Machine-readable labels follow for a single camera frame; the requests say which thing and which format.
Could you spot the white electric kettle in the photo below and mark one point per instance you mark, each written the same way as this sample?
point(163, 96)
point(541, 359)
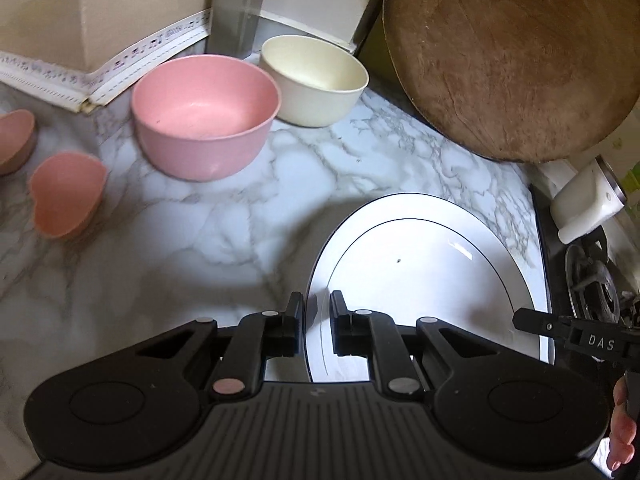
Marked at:
point(591, 197)

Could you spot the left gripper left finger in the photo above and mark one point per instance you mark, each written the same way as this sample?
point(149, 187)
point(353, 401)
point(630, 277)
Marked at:
point(258, 338)

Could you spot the yellow plastic cutting board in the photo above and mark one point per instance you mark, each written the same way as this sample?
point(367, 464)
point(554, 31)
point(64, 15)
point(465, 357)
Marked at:
point(373, 53)

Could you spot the cleaver with wooden handle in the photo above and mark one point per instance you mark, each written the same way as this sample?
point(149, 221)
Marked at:
point(232, 27)

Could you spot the white plate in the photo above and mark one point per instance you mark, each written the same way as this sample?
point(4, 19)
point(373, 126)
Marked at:
point(411, 255)

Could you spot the gas stove burner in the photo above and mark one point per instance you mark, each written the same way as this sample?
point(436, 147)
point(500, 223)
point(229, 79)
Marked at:
point(591, 289)

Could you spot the large pink bowl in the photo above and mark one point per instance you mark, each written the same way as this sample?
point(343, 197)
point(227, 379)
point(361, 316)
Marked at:
point(204, 117)

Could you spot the cream bowl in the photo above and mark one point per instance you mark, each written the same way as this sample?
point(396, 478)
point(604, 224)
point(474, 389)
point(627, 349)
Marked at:
point(319, 83)

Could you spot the pink heart-shaped dish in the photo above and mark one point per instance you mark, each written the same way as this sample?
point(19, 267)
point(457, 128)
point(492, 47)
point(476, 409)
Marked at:
point(66, 189)

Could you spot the round wooden cutting board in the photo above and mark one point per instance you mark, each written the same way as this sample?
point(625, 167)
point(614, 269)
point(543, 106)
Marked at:
point(517, 80)

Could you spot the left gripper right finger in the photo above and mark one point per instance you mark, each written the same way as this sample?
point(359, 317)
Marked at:
point(388, 348)

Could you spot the pink bear-shaped divided plate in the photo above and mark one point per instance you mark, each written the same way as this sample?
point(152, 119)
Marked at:
point(17, 140)

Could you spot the person's right hand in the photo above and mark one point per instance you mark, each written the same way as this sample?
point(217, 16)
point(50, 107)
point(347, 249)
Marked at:
point(623, 429)

